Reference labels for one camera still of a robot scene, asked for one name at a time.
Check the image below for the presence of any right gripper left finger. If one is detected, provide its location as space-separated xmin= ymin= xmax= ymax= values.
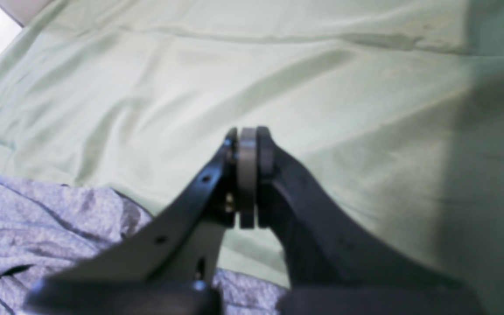
xmin=22 ymin=128 xmax=258 ymax=315

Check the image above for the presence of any grey heathered T-shirt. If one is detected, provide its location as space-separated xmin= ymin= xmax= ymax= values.
xmin=0 ymin=166 xmax=292 ymax=315

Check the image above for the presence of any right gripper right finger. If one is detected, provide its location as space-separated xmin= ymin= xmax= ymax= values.
xmin=256 ymin=127 xmax=485 ymax=315

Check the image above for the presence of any green table cloth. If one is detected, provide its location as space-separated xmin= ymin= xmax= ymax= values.
xmin=0 ymin=0 xmax=504 ymax=315

